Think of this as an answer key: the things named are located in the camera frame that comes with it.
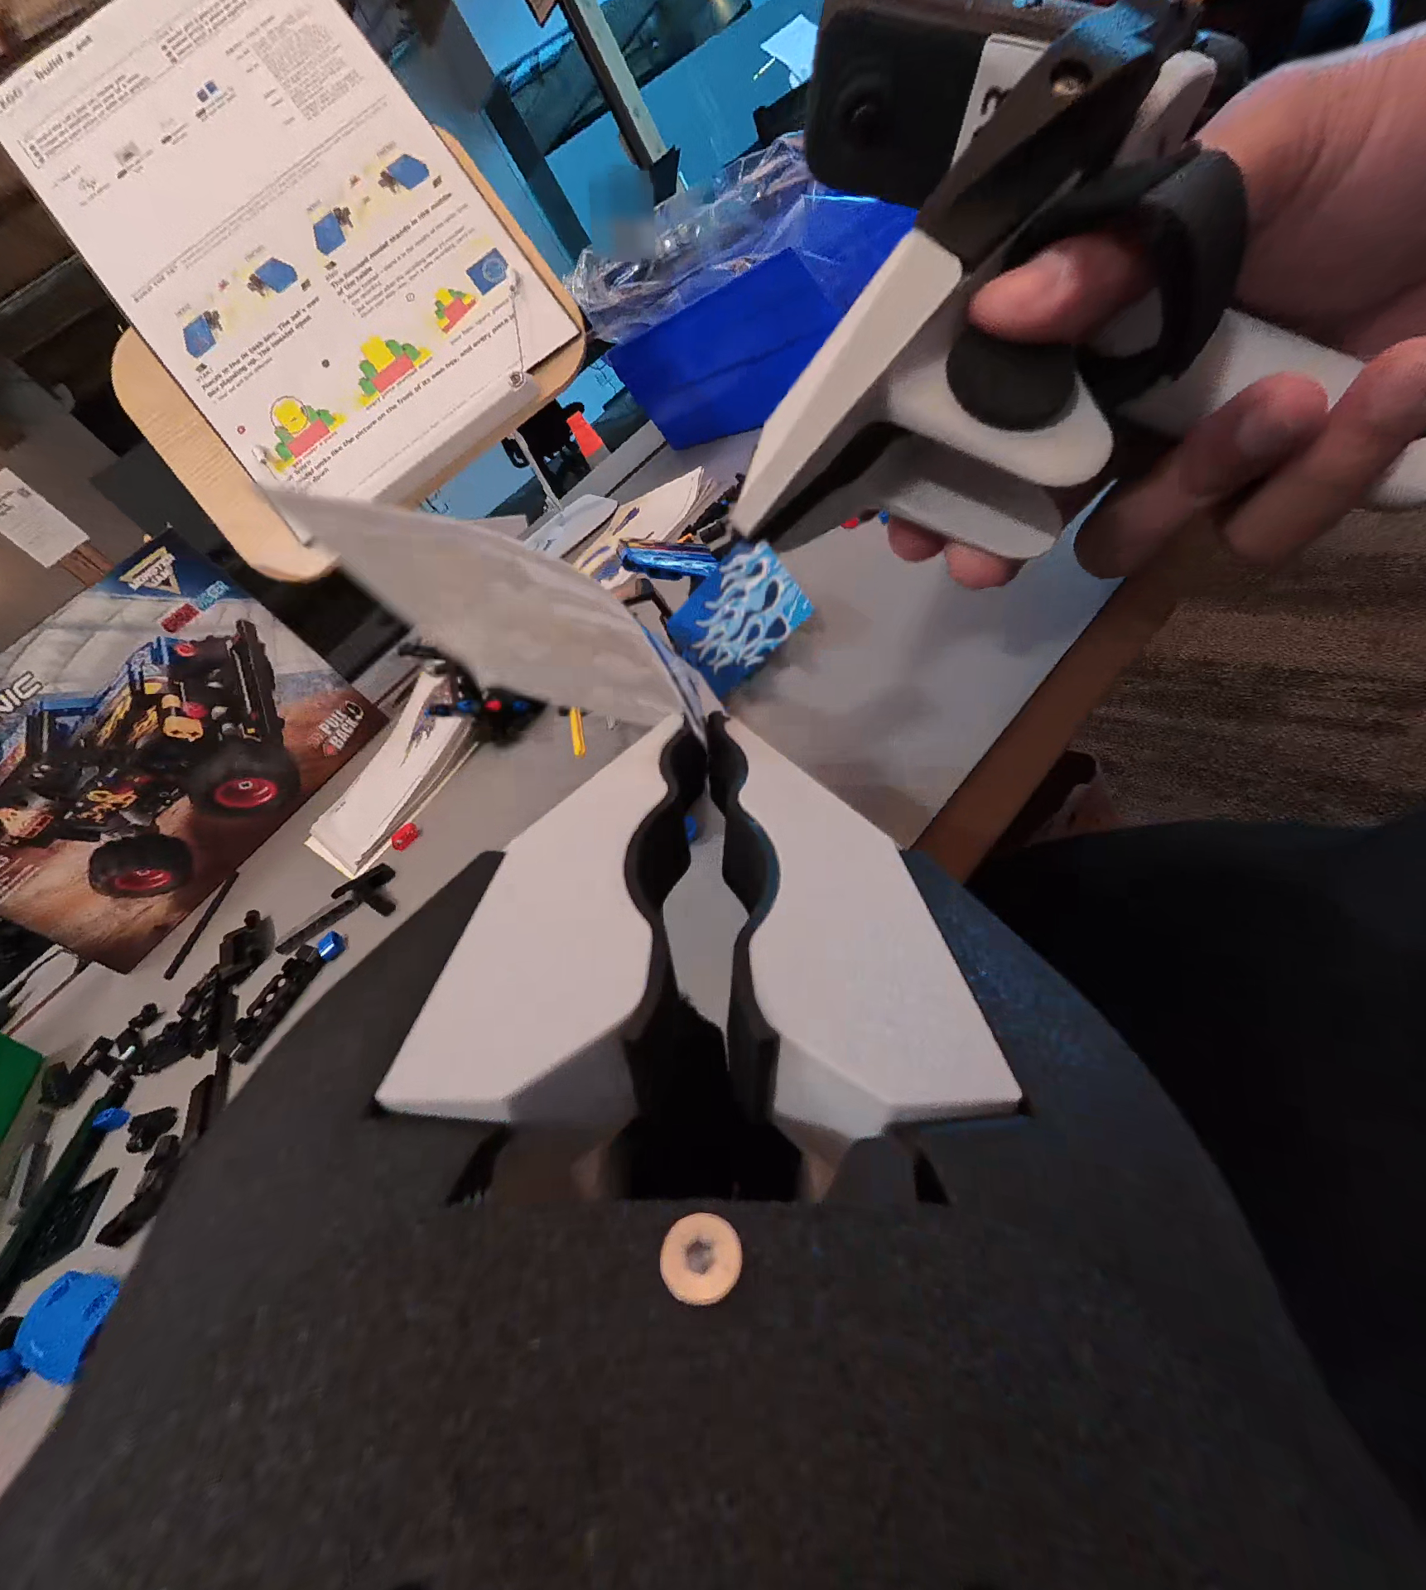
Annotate white instruction poster sheet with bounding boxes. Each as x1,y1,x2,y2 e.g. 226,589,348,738
0,0,587,493

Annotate white paper wall note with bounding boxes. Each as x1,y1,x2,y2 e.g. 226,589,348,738
0,468,92,567

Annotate black lego chassis assembly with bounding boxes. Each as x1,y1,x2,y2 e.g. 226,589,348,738
404,642,547,751

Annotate blue plastic bin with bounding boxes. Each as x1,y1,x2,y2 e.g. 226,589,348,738
606,197,918,454

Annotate blue ribbed lego piece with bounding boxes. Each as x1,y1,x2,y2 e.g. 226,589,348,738
16,1269,121,1387

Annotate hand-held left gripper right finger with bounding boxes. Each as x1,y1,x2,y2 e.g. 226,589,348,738
710,718,1026,1183

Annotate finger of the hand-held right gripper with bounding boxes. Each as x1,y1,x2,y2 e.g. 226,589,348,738
730,226,966,543
770,424,1064,564

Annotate white instruction booklet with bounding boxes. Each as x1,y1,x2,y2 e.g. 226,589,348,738
302,671,502,883

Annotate white paper sheet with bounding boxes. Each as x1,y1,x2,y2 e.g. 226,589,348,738
259,481,730,756

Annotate person's right hand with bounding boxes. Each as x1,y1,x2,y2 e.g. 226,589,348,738
885,0,1426,595

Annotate shiny blue lego piece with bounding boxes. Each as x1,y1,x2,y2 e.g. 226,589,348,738
621,540,722,586

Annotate wooden document stand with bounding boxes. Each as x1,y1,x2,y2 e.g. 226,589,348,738
109,125,591,586

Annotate printed lego set box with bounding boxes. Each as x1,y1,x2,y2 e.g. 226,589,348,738
0,531,389,978

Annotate pile of black lego pieces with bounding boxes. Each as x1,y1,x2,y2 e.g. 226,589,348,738
0,860,397,1343

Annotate blue flame-printed lego body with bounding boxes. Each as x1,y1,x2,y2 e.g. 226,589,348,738
663,540,817,704

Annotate clear plastic bags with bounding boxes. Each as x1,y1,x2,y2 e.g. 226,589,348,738
567,145,914,347

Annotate person's dark trousers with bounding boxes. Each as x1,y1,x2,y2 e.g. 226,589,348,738
966,761,1426,1590

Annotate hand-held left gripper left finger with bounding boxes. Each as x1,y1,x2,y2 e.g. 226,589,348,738
372,717,710,1183

